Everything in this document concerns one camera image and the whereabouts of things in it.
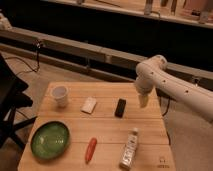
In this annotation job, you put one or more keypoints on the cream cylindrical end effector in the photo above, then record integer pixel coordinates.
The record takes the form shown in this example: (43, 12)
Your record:
(143, 100)

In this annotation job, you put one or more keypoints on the black eraser block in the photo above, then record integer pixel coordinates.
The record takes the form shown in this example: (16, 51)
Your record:
(120, 108)

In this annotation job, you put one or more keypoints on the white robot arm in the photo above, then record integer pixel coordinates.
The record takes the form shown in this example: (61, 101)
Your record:
(151, 73)

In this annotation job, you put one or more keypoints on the white rectangular block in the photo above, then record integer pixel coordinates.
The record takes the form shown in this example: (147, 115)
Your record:
(89, 105)

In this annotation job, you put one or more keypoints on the small clear plastic bottle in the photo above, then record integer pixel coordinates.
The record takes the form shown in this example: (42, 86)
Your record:
(129, 150)

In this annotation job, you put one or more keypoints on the white paper cup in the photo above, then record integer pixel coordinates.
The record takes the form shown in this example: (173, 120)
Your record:
(60, 95)

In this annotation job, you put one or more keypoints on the green glass bowl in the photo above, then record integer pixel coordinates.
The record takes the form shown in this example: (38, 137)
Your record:
(50, 140)

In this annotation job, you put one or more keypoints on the black office chair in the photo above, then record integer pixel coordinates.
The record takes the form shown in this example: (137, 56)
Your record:
(12, 97)

